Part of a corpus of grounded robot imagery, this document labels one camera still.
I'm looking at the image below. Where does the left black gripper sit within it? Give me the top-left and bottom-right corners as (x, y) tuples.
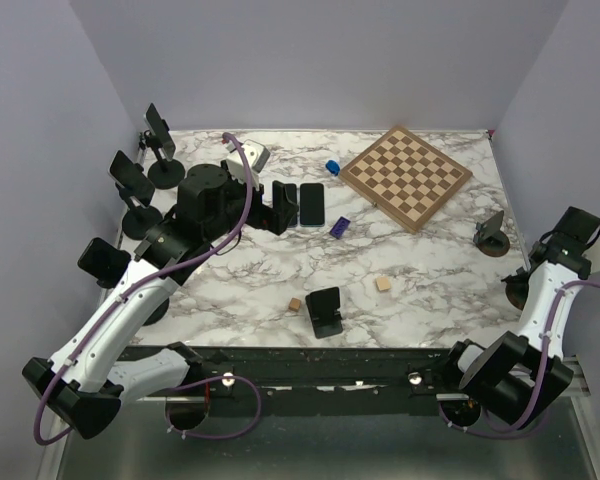
(205, 160), (300, 243)

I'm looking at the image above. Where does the black phone blue edge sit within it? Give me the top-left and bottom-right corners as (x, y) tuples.
(299, 183), (325, 227)

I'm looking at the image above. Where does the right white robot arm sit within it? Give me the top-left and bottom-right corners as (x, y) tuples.
(439, 206), (600, 433)

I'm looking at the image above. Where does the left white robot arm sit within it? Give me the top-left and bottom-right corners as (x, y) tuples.
(22, 163), (298, 439)

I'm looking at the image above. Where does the black folding phone stand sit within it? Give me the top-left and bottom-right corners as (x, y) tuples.
(305, 287), (343, 339)

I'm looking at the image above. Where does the far left round stand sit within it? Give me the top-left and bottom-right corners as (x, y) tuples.
(142, 130), (185, 190)

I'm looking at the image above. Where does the middle left round stand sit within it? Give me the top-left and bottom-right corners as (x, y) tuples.
(116, 185), (163, 240)

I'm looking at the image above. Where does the far left phone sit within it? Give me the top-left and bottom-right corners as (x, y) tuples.
(144, 103), (176, 161)

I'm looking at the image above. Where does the near left round stand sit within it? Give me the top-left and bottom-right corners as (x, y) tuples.
(141, 299), (170, 327)

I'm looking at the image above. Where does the middle left phone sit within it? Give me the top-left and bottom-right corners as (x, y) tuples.
(109, 150), (155, 207)

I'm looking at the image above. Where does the far right round stand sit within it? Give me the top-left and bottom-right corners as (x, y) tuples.
(472, 210), (511, 258)

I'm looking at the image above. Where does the purple lego brick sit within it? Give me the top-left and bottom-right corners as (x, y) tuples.
(329, 217), (350, 239)

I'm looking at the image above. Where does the blue plastic cap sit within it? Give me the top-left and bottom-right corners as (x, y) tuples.
(325, 160), (341, 176)

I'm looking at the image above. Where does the brown wooden cube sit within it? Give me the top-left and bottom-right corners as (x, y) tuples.
(288, 298), (301, 312)

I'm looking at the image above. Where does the light wooden cube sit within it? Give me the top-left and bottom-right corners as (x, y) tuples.
(375, 276), (391, 292)

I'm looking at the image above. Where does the wooden chessboard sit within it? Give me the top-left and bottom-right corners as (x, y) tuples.
(339, 126), (472, 233)

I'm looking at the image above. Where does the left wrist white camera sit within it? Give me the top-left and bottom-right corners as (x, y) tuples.
(220, 138), (271, 184)

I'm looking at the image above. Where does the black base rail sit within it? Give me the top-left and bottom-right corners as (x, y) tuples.
(114, 344), (481, 419)

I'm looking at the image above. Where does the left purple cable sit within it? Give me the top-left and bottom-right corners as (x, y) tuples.
(33, 132), (264, 446)

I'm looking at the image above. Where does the purple cable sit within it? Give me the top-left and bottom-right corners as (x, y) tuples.
(438, 279), (600, 440)
(33, 132), (264, 446)

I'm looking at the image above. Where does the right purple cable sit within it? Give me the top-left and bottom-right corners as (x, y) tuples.
(438, 279), (600, 440)

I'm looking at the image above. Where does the aluminium extrusion rail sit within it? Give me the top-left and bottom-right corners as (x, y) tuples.
(148, 358), (590, 397)

